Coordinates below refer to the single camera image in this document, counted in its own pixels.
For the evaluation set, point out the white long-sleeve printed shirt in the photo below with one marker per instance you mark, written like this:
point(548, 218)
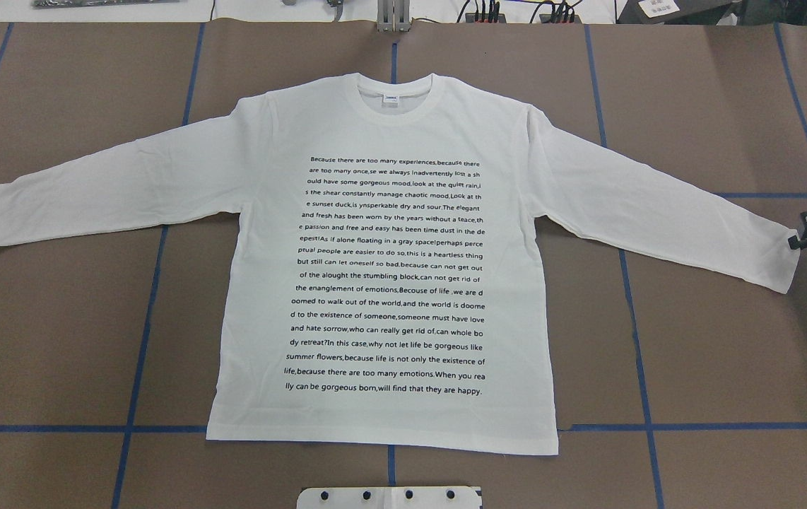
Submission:
point(386, 285)

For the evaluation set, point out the white mounting plate with holes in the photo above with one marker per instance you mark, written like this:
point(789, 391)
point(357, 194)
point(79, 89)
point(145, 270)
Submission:
point(391, 497)

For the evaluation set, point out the aluminium frame post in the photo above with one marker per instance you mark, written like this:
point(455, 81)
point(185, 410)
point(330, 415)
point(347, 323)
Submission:
point(393, 16)

